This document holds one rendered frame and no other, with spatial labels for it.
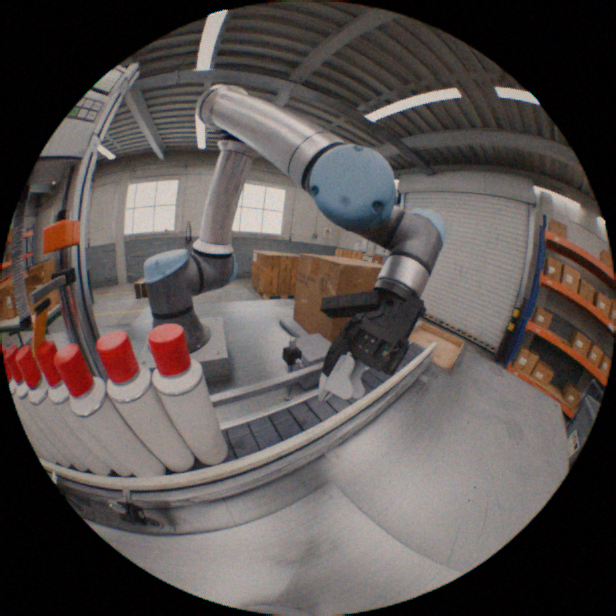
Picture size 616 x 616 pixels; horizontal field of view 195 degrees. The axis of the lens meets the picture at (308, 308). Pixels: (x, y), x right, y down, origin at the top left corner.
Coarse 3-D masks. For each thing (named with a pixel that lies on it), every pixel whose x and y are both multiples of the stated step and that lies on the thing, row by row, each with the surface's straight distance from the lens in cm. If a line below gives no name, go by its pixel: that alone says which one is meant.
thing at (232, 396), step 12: (420, 324) 69; (300, 372) 30; (312, 372) 31; (264, 384) 28; (276, 384) 28; (288, 384) 29; (216, 396) 27; (228, 396) 26; (240, 396) 27; (252, 396) 28
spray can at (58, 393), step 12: (48, 348) 23; (48, 360) 23; (48, 372) 24; (48, 384) 25; (60, 384) 24; (60, 396) 24; (60, 408) 25; (72, 420) 26; (84, 432) 27; (96, 444) 28; (108, 456) 30; (120, 468) 33
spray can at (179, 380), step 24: (168, 336) 16; (168, 360) 16; (192, 360) 19; (168, 384) 17; (192, 384) 17; (168, 408) 20; (192, 408) 19; (192, 432) 22; (216, 432) 24; (216, 456) 28
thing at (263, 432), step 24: (408, 360) 59; (288, 408) 35; (312, 408) 36; (336, 408) 37; (240, 432) 32; (264, 432) 32; (288, 432) 32; (240, 456) 30; (72, 480) 44; (216, 480) 30
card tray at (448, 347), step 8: (424, 328) 105; (432, 328) 103; (416, 336) 92; (424, 336) 96; (432, 336) 100; (440, 336) 103; (448, 336) 102; (424, 344) 87; (440, 344) 94; (448, 344) 99; (456, 344) 102; (440, 352) 86; (448, 352) 90; (456, 352) 94; (432, 360) 76; (440, 360) 79; (448, 360) 82; (448, 368) 76
